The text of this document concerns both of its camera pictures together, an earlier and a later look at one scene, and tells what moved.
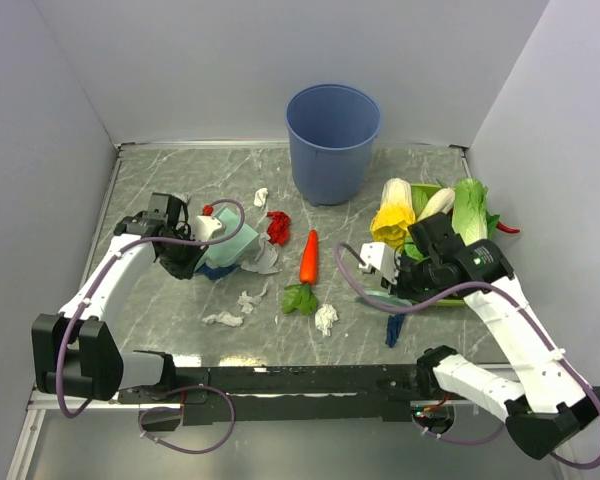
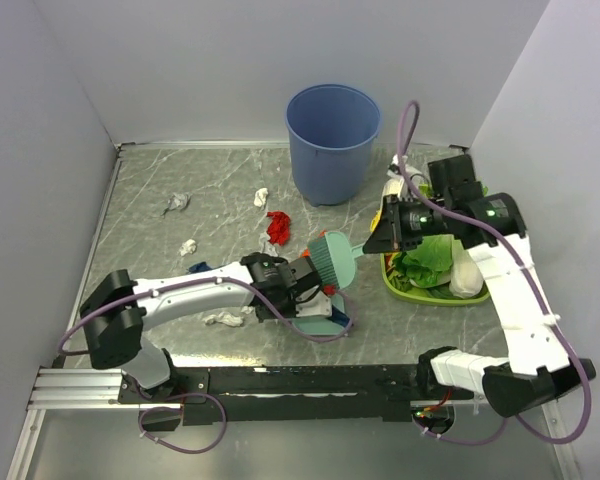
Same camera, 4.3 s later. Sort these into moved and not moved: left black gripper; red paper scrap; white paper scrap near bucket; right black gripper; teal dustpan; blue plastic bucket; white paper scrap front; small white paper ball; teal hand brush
Moved: teal dustpan; left black gripper; right black gripper; teal hand brush
Not moved: small white paper ball; white paper scrap near bucket; red paper scrap; blue plastic bucket; white paper scrap front
